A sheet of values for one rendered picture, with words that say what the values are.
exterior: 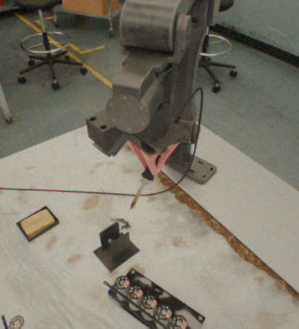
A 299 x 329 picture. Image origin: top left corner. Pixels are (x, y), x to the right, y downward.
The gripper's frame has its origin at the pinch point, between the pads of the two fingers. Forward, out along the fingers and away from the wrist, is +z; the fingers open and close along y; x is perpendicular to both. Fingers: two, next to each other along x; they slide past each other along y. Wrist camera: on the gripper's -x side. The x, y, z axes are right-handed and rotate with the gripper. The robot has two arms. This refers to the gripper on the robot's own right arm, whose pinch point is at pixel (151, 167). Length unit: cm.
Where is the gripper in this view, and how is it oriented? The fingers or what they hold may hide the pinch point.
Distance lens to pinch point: 58.7
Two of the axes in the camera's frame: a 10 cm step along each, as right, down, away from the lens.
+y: 6.5, 5.1, -5.5
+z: 0.0, 7.3, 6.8
